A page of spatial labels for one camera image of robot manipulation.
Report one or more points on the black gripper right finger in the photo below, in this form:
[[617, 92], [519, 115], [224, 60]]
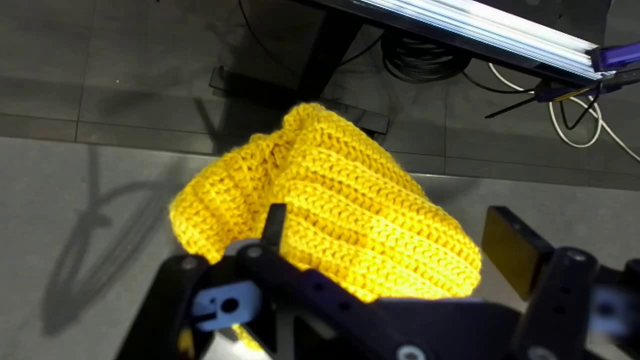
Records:
[[573, 300]]

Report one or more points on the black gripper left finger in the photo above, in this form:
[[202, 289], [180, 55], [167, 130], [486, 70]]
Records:
[[266, 313]]

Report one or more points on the yellow crocheted cloth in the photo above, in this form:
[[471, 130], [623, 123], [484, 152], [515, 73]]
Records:
[[347, 200]]

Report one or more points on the desk with white edge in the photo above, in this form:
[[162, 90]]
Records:
[[466, 26]]

